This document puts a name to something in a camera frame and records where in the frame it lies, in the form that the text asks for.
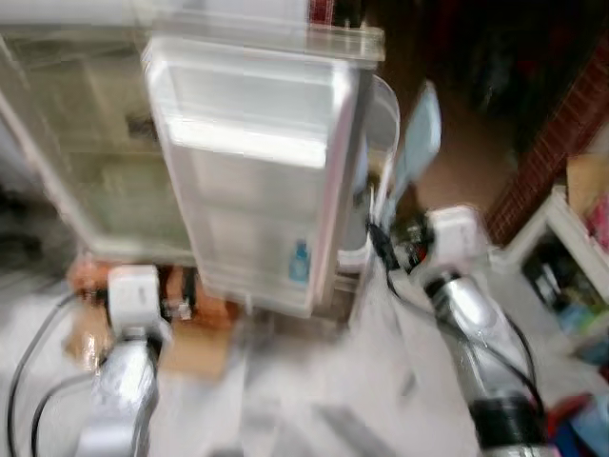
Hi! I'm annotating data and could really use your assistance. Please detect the flat brown cardboard sheet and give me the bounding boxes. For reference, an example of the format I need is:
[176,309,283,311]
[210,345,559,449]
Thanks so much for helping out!
[65,307,233,379]

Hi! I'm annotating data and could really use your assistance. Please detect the pale blue paddle-shaped object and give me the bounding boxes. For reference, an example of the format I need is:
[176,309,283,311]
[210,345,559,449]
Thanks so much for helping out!
[365,78,444,234]

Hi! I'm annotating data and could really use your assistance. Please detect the white shelf unit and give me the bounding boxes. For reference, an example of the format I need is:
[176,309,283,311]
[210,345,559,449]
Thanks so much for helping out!
[491,183,609,368]

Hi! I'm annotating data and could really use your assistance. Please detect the brown cardboard box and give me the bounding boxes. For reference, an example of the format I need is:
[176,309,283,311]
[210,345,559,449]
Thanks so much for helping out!
[565,152,609,218]

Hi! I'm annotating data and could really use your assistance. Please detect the blue plastic bin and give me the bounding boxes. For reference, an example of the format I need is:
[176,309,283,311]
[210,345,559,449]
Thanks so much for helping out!
[569,395,609,457]

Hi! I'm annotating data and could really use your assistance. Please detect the red plastic item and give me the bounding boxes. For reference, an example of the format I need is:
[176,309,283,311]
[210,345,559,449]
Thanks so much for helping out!
[544,392,587,435]

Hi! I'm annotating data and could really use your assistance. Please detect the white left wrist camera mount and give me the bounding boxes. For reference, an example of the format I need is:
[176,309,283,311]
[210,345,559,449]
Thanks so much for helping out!
[106,264,164,336]

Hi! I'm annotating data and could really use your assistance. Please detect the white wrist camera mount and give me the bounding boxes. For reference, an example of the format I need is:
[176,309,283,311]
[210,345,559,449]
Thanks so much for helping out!
[106,264,164,336]
[426,206,488,275]

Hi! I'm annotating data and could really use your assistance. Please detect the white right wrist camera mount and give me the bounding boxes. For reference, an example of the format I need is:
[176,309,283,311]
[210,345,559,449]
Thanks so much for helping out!
[426,206,488,275]

